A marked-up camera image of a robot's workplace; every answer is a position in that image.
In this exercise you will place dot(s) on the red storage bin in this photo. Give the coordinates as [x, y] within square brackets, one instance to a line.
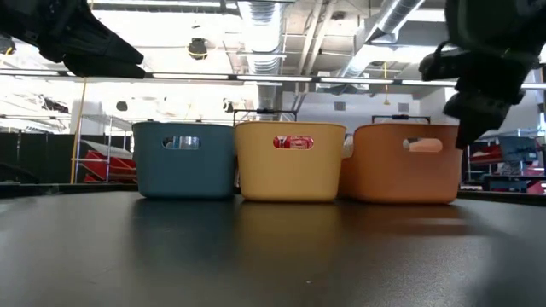
[484, 154]
[106, 166]

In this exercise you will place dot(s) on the yellow plastic bin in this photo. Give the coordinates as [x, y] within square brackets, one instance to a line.
[290, 175]

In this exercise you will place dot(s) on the black partition panel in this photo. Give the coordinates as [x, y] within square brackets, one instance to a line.
[34, 158]

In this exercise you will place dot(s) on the large black ceiling dome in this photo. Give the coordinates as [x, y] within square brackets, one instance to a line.
[198, 49]

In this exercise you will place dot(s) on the red cola can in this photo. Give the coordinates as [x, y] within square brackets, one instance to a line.
[294, 143]

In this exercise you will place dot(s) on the narrow silver spiral duct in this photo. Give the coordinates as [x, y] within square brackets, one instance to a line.
[264, 66]

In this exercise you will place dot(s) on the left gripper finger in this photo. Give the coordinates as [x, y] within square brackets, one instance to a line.
[106, 67]
[98, 38]

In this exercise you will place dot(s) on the blue plastic bin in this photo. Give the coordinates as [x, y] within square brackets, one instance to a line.
[183, 175]

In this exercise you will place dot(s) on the orange plastic bin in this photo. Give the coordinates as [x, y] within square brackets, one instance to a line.
[401, 179]

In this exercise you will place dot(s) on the black metal camera frame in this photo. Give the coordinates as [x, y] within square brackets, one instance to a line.
[401, 116]
[265, 111]

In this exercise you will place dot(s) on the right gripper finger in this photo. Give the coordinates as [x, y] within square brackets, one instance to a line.
[478, 115]

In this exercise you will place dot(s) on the wide silver spiral duct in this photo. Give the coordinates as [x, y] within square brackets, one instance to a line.
[386, 21]

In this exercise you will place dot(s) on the yellow ceiling pendant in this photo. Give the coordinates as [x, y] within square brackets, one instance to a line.
[386, 101]

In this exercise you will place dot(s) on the metal shelf rack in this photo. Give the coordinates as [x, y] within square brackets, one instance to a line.
[110, 128]

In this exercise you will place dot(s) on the long linear ceiling light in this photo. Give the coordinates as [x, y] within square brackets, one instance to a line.
[273, 78]

